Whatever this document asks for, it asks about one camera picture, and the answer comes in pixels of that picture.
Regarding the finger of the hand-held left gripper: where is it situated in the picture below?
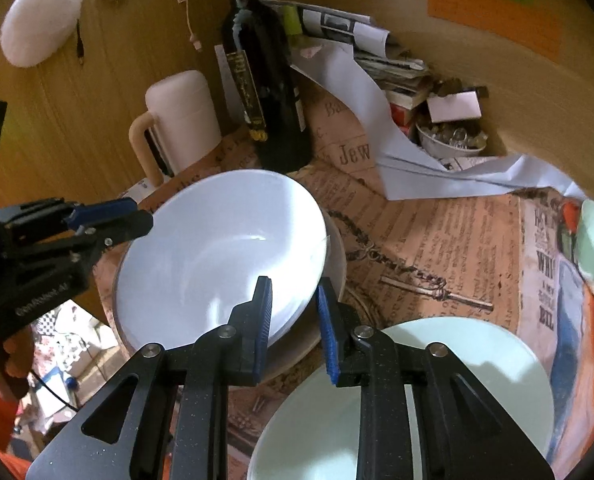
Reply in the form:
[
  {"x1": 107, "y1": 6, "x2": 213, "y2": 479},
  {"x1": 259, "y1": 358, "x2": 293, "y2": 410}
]
[
  {"x1": 0, "y1": 196, "x2": 140, "y2": 235},
  {"x1": 0, "y1": 209, "x2": 154, "y2": 273}
]

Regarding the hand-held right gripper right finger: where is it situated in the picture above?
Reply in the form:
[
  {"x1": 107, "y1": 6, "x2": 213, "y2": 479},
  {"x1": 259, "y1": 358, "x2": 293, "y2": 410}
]
[{"x1": 316, "y1": 280, "x2": 558, "y2": 480}]

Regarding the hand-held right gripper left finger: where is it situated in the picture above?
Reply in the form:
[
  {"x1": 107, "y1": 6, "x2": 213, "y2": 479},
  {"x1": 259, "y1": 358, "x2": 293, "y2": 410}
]
[{"x1": 24, "y1": 276, "x2": 274, "y2": 480}]

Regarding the white plate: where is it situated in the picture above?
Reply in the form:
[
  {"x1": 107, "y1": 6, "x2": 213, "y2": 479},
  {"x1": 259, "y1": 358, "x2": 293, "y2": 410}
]
[{"x1": 111, "y1": 210, "x2": 349, "y2": 381}]

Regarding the white bowl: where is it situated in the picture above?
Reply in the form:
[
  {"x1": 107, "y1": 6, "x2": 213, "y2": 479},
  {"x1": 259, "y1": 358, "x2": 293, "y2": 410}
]
[{"x1": 114, "y1": 170, "x2": 329, "y2": 353}]

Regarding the mint green plate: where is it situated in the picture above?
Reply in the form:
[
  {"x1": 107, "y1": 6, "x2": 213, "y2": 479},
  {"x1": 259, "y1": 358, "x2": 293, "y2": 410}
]
[{"x1": 247, "y1": 316, "x2": 554, "y2": 480}]

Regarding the person's left hand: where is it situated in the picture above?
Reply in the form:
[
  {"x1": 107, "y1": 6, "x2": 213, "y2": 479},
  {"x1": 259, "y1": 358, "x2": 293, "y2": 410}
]
[{"x1": 2, "y1": 332, "x2": 36, "y2": 378}]

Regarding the blue white card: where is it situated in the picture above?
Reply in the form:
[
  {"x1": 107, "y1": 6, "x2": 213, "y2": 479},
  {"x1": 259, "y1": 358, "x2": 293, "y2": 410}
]
[{"x1": 120, "y1": 175, "x2": 170, "y2": 202}]

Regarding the newspaper print mat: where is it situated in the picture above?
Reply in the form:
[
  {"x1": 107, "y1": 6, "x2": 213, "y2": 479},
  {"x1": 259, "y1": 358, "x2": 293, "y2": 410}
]
[{"x1": 97, "y1": 90, "x2": 594, "y2": 480}]

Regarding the white printed paper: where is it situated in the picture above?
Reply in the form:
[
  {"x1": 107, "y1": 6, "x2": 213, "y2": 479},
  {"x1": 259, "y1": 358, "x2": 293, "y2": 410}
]
[{"x1": 213, "y1": 44, "x2": 243, "y2": 126}]

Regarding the dark wine bottle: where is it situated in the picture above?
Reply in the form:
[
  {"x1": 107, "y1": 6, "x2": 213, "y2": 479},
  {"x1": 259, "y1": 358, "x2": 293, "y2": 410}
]
[{"x1": 219, "y1": 0, "x2": 314, "y2": 173}]

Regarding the fluffy white pompom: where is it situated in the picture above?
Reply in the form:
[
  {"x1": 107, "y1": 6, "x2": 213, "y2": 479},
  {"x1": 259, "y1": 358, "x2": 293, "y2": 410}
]
[{"x1": 0, "y1": 0, "x2": 85, "y2": 68}]

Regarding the small bowl of trinkets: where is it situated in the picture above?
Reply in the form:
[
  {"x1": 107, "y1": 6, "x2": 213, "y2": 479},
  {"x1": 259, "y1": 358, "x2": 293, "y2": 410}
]
[{"x1": 416, "y1": 120, "x2": 488, "y2": 160}]

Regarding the white paper strip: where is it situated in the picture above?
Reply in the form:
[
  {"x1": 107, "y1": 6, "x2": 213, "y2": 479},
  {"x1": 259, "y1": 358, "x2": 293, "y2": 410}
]
[{"x1": 289, "y1": 42, "x2": 585, "y2": 201}]

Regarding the small white card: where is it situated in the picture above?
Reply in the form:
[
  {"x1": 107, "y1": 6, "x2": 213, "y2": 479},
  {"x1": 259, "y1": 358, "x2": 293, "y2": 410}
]
[{"x1": 426, "y1": 90, "x2": 482, "y2": 123}]

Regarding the stack of newspapers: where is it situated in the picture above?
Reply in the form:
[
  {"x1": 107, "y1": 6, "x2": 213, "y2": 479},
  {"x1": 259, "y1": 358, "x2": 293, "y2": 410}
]
[{"x1": 264, "y1": 0, "x2": 430, "y2": 111}]

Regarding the orange sticky note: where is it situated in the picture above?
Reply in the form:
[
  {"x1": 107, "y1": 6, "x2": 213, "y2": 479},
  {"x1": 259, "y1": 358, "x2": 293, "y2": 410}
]
[{"x1": 426, "y1": 0, "x2": 564, "y2": 63}]

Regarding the thin black cable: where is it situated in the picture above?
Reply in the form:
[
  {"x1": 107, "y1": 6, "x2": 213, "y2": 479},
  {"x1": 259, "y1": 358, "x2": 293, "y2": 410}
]
[{"x1": 24, "y1": 367, "x2": 83, "y2": 411}]

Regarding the cream mug with handle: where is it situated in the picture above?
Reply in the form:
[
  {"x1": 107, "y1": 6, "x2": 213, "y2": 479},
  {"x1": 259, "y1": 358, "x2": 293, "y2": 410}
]
[{"x1": 128, "y1": 70, "x2": 223, "y2": 188}]

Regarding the black cable plug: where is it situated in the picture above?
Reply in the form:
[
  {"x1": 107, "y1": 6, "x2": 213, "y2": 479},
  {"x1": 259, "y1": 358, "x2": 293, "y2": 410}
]
[{"x1": 74, "y1": 17, "x2": 86, "y2": 66}]

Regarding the pink cable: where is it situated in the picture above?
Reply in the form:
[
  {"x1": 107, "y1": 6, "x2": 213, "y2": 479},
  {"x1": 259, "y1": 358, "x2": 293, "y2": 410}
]
[{"x1": 174, "y1": 0, "x2": 203, "y2": 53}]

